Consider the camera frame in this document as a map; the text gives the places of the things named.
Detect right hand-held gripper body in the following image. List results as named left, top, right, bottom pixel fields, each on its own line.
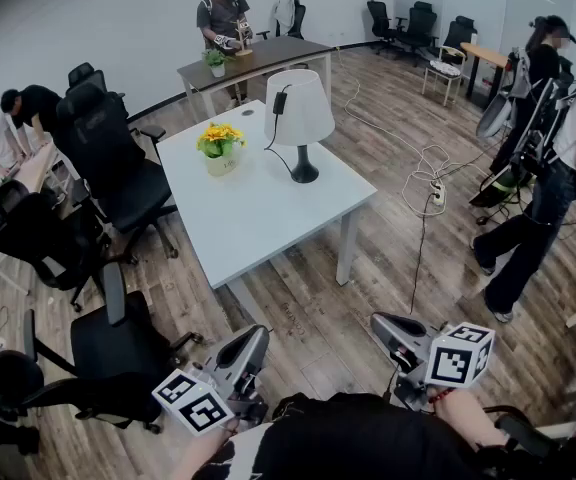
left=370, top=311, right=497, bottom=412

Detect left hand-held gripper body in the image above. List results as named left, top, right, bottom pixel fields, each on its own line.
left=151, top=324, right=272, bottom=437

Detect white shade table lamp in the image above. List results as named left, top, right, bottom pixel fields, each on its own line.
left=262, top=68, right=337, bottom=185

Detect person's right forearm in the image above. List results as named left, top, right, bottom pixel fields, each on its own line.
left=437, top=388, right=513, bottom=450

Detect person's left forearm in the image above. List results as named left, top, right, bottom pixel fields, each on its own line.
left=167, top=416, right=242, bottom=480

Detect person's black shirt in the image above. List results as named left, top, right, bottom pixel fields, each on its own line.
left=207, top=391, right=524, bottom=480

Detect white square table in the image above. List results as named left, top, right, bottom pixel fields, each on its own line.
left=156, top=99, right=379, bottom=320

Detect yellow flowers in white pot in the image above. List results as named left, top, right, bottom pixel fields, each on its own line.
left=196, top=122, right=247, bottom=178

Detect grey backpack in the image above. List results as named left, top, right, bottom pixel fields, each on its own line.
left=476, top=47, right=532, bottom=140

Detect white chair with cushion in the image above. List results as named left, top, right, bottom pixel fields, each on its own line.
left=421, top=45, right=468, bottom=108

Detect light wooden desk black legs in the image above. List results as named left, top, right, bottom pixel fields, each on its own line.
left=459, top=41, right=512, bottom=100

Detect green plant in white pot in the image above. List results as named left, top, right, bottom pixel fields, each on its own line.
left=201, top=47, right=235, bottom=79

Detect dark wooden desk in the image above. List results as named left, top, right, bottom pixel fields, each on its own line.
left=176, top=36, right=337, bottom=125

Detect small wooden stand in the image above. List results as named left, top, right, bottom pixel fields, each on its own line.
left=233, top=17, right=254, bottom=58

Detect black chair with white garment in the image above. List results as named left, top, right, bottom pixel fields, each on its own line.
left=256, top=0, right=309, bottom=42

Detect black cable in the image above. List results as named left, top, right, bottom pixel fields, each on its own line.
left=409, top=193, right=438, bottom=315

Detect white cable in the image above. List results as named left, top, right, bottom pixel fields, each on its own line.
left=336, top=47, right=452, bottom=215

